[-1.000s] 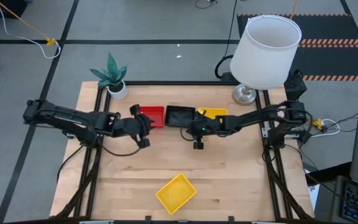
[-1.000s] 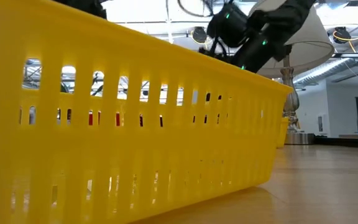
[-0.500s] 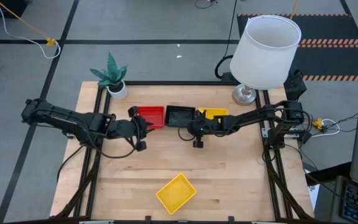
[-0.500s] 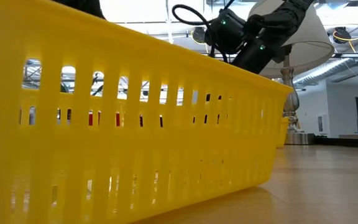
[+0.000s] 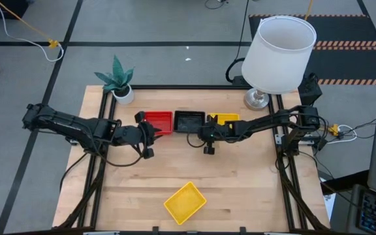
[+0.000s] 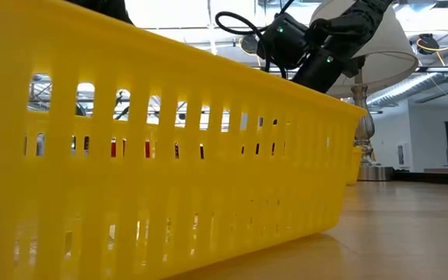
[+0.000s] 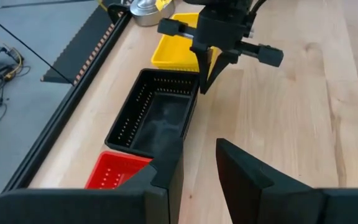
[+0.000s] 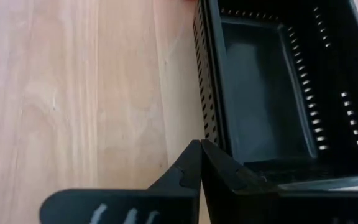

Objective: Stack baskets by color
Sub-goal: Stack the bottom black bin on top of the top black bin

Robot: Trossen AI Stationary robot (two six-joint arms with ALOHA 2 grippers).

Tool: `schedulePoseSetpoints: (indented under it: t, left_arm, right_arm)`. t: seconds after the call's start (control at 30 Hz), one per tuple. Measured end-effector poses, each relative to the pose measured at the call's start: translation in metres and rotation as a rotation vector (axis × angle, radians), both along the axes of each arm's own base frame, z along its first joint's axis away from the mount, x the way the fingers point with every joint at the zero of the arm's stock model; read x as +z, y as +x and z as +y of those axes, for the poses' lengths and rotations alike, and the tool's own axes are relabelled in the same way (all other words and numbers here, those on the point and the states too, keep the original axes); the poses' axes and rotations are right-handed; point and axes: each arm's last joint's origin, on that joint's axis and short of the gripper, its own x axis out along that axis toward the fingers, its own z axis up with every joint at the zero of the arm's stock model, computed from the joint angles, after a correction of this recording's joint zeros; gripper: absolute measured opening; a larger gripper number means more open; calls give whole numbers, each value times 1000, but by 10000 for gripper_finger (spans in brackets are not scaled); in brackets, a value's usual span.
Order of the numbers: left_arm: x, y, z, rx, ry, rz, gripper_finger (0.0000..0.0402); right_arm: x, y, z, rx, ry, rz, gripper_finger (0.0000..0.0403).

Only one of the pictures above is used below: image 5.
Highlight yellow extension cable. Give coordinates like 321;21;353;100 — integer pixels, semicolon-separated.
0;0;60;50
304;0;315;21

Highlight thick black cable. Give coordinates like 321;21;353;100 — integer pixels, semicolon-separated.
224;0;251;84

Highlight white cable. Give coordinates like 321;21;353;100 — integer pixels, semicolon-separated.
0;0;65;63
325;123;358;144

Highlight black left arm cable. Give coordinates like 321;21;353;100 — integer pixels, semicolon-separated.
98;119;145;168

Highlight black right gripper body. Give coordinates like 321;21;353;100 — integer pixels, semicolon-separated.
203;114;237;155

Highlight black box device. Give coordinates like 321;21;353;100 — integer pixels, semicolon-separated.
298;72;323;107

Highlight black power strip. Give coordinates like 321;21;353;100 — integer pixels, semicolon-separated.
232;75;251;87

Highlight black mat orange hazard stripes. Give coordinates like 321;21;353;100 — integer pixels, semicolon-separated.
248;13;376;86

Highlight potted snake plant white pot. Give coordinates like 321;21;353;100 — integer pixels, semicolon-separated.
93;54;135;106

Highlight red slotted plastic basket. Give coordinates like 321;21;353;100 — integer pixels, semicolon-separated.
143;110;174;136

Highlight table lamp white shade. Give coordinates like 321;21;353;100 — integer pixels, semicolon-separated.
241;15;317;111

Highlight black slotted plastic basket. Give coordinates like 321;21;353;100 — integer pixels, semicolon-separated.
173;110;206;134

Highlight yellow slotted plastic basket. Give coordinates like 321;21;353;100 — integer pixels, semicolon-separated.
163;181;208;226
207;112;240;130

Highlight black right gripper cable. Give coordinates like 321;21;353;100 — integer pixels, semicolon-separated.
186;132;205;148

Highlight black aluminium table frame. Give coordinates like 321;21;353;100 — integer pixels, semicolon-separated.
52;84;331;235

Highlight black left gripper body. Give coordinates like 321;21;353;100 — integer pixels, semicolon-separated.
119;111;155;160

